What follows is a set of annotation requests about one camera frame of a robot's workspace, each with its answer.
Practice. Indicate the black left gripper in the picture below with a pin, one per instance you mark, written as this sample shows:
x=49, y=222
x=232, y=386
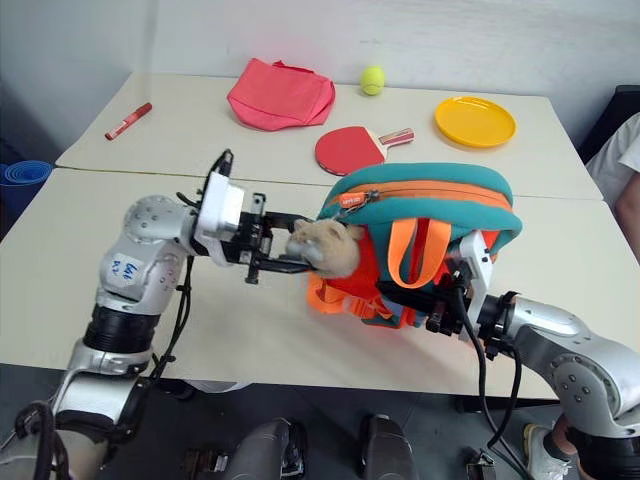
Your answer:
x=252, y=240

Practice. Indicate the red table tennis paddle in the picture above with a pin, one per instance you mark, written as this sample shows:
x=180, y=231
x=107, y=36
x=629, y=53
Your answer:
x=345, y=150

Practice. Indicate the orange and teal backpack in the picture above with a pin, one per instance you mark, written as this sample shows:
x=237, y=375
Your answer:
x=425, y=200

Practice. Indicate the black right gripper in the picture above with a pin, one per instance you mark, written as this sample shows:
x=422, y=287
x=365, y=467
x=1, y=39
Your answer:
x=450, y=312

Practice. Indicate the dark rounded shape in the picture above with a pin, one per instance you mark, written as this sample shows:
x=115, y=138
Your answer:
x=387, y=447
x=270, y=450

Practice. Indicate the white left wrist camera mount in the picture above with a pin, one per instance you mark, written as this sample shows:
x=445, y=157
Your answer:
x=220, y=210

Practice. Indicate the yellow-green tennis ball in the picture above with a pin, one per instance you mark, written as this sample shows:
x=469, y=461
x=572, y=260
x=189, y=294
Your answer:
x=373, y=81

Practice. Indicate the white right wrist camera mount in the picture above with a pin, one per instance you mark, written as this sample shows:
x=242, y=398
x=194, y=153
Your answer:
x=480, y=280

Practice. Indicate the white sneaker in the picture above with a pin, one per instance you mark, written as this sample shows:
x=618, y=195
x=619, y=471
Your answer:
x=542, y=452

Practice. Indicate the white label with blue writing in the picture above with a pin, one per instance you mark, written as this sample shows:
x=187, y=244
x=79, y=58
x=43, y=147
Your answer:
x=122, y=275

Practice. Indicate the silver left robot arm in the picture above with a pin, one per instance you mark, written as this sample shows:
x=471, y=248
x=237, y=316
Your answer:
x=150, y=220

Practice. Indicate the beige plush toy animal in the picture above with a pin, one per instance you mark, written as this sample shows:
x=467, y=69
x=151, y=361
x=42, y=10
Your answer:
x=330, y=245

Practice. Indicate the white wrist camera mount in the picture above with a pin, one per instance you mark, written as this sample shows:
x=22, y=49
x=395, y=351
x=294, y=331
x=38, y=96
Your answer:
x=220, y=210
x=480, y=280

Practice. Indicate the person in white shirt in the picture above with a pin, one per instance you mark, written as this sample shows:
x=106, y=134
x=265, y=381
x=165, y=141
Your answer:
x=617, y=160

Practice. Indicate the red marker pen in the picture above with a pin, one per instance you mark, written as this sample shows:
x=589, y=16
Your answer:
x=127, y=121

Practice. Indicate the red fabric pouch bag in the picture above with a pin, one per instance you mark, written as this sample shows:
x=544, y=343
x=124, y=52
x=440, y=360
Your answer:
x=280, y=95

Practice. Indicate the yellow plastic plate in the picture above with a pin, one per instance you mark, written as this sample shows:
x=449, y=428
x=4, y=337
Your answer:
x=475, y=122

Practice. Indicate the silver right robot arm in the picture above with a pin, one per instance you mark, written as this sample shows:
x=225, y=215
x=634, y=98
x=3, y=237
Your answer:
x=555, y=325

